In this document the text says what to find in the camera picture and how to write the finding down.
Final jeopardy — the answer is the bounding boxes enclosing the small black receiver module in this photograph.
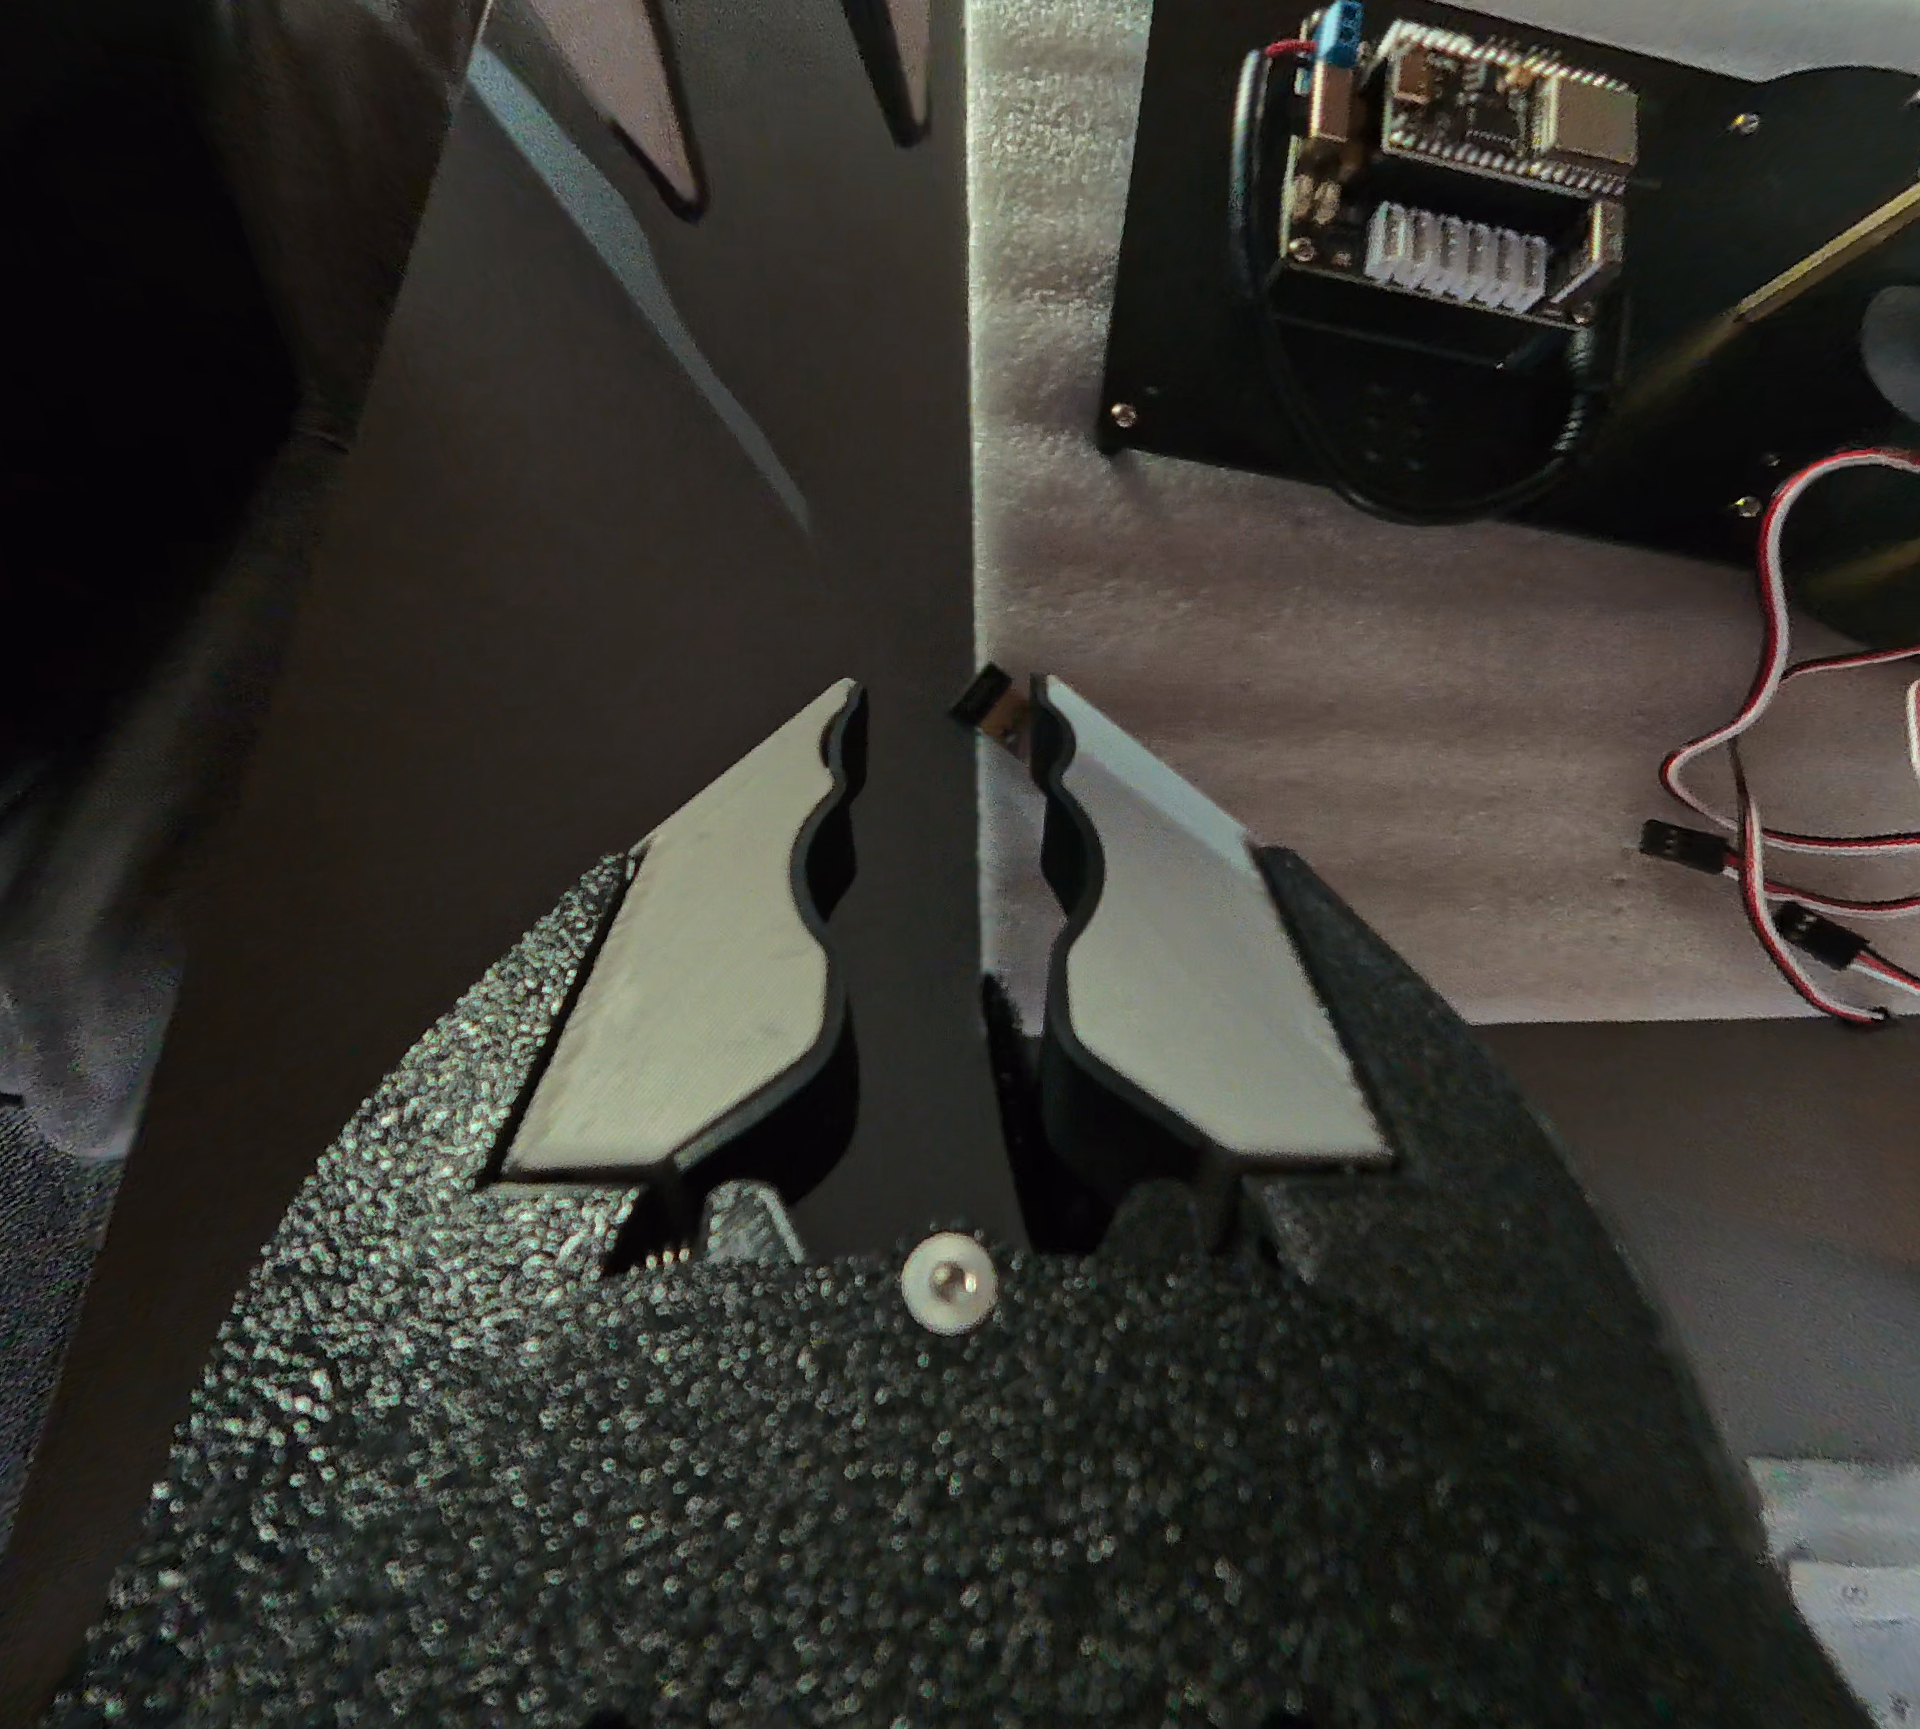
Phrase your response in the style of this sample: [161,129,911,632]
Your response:
[953,666,1040,759]

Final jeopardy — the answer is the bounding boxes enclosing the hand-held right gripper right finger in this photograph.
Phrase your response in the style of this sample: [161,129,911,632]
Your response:
[982,672,1398,1255]

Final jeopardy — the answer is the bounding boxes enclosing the white foam sheet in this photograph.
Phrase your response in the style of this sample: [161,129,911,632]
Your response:
[960,0,1920,1027]

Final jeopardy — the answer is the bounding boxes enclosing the blue toy robot arm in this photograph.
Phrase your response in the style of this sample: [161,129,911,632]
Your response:
[1103,0,1920,636]

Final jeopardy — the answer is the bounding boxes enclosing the controller circuit board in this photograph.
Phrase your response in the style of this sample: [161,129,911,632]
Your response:
[1275,0,1640,337]

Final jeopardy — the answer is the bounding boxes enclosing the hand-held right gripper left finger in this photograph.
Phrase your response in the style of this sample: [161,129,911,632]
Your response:
[495,679,872,1183]

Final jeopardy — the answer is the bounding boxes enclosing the grey desk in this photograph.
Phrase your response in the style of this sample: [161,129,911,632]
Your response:
[30,0,1920,1729]

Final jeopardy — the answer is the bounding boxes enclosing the red white servo cables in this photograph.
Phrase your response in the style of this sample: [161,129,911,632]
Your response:
[1643,446,1920,1028]

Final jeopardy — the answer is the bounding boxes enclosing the black power cable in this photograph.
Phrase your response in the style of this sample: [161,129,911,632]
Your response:
[1230,49,1614,518]

